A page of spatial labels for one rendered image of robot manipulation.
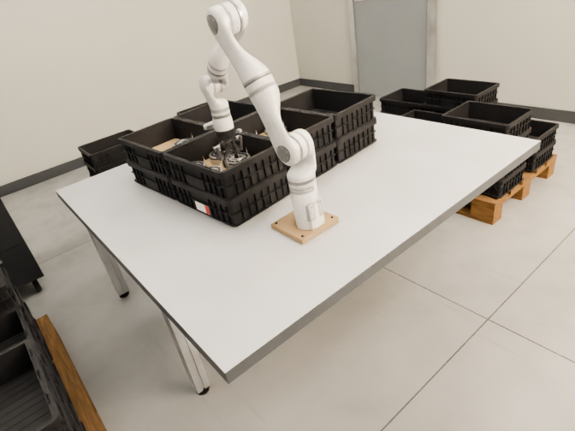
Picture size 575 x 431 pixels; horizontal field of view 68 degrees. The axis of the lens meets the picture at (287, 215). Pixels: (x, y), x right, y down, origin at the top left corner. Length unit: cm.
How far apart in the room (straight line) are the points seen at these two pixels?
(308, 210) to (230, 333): 48
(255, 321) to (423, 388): 91
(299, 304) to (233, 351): 22
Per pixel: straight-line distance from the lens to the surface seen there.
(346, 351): 198
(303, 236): 140
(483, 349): 203
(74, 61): 484
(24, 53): 475
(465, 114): 295
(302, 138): 131
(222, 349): 112
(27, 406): 159
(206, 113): 233
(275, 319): 116
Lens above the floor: 150
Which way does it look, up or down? 30 degrees down
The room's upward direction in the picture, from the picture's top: 10 degrees counter-clockwise
